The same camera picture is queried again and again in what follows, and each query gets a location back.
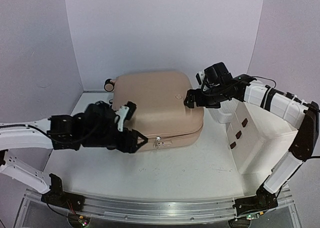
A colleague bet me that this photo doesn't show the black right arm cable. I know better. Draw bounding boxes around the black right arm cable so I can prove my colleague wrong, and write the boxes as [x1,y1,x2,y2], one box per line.
[247,74,278,90]

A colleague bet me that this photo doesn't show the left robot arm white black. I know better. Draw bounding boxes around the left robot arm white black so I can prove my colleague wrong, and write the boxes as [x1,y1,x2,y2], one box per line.
[0,101,148,207]

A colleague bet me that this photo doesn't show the white perforated plastic basket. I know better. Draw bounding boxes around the white perforated plastic basket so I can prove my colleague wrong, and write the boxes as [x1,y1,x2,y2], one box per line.
[208,100,239,124]

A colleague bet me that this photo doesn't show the beige hard-shell suitcase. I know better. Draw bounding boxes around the beige hard-shell suitcase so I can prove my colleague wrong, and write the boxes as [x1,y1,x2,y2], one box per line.
[104,71,204,152]

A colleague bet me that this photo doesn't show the white plastic storage bin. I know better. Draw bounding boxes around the white plastic storage bin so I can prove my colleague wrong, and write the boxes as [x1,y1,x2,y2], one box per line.
[226,102,298,175]

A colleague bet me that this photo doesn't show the silver zipper pull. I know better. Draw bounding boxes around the silver zipper pull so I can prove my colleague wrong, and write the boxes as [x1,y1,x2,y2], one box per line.
[154,136,162,150]

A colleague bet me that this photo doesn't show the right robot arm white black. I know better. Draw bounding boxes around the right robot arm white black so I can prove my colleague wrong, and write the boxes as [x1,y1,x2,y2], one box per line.
[184,62,320,210]

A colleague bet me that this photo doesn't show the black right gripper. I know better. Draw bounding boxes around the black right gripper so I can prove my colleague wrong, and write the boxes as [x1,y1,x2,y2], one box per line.
[184,84,227,110]

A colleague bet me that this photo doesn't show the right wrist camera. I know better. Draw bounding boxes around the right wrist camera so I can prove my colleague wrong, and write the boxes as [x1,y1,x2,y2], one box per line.
[195,70,208,86]

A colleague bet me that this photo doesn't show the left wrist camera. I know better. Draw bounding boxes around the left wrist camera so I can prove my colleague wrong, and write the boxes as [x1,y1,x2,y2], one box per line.
[114,101,137,132]

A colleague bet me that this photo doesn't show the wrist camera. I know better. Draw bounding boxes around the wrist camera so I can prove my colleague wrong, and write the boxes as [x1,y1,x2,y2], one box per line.
[114,101,137,132]
[195,70,208,86]

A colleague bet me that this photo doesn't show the aluminium front rail base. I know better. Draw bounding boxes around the aluminium front rail base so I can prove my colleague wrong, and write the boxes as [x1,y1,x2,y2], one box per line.
[14,186,301,228]

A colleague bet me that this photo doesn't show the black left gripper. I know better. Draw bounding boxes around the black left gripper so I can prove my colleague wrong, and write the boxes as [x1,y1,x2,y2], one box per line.
[81,127,148,154]

